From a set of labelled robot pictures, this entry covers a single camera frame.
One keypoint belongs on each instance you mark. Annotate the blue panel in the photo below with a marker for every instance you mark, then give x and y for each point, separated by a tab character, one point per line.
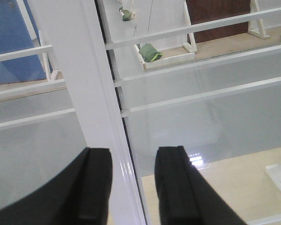
18	31

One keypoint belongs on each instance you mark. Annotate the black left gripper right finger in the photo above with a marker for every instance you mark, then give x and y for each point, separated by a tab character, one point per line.
185	197

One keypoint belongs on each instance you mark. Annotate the light wooden platform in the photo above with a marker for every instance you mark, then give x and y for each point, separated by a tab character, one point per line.
238	176

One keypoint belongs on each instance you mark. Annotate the green sandbag in frame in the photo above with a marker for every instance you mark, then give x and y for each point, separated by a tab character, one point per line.
149	53

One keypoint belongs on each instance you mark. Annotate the small distant green sandbag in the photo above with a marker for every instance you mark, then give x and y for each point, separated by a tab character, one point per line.
126	14

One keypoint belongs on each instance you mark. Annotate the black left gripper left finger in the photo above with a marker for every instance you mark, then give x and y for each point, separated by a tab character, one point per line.
78	195

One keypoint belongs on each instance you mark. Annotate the white wooden floor frame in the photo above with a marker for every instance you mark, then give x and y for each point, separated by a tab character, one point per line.
166	15

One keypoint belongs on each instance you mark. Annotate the white framed transparent sliding door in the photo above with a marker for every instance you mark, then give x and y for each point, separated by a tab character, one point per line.
228	96

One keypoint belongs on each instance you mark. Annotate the brown wooden panel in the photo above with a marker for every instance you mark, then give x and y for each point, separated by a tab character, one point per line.
201	11

